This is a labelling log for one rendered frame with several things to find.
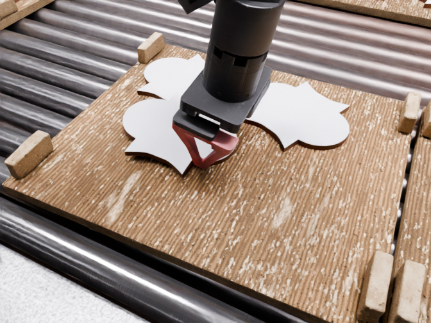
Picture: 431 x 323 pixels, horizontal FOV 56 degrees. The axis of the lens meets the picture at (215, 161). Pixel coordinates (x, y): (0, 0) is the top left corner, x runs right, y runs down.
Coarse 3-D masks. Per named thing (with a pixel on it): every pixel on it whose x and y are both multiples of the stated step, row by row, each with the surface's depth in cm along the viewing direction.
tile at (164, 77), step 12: (156, 60) 62; (168, 60) 62; (180, 60) 62; (192, 60) 62; (144, 72) 59; (156, 72) 59; (168, 72) 59; (180, 72) 59; (192, 72) 59; (156, 84) 57; (168, 84) 57; (180, 84) 57; (156, 96) 56; (168, 96) 55
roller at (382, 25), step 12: (300, 12) 81; (312, 12) 80; (324, 12) 79; (336, 12) 79; (348, 24) 78; (360, 24) 77; (372, 24) 76; (384, 24) 76; (396, 24) 75; (408, 36) 74; (420, 36) 73
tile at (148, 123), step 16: (176, 96) 54; (128, 112) 51; (144, 112) 51; (160, 112) 51; (128, 128) 49; (144, 128) 49; (160, 128) 49; (144, 144) 48; (160, 144) 48; (176, 144) 48; (208, 144) 48; (160, 160) 47; (176, 160) 46; (224, 160) 47
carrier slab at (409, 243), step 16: (416, 144) 50; (416, 160) 48; (416, 176) 46; (416, 192) 44; (416, 208) 43; (400, 224) 43; (416, 224) 41; (400, 240) 40; (416, 240) 40; (400, 256) 39; (416, 256) 39; (384, 320) 35
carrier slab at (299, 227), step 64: (64, 128) 52; (256, 128) 52; (384, 128) 52; (64, 192) 44; (128, 192) 44; (192, 192) 44; (256, 192) 44; (320, 192) 44; (384, 192) 44; (192, 256) 39; (256, 256) 39; (320, 256) 39; (320, 320) 35
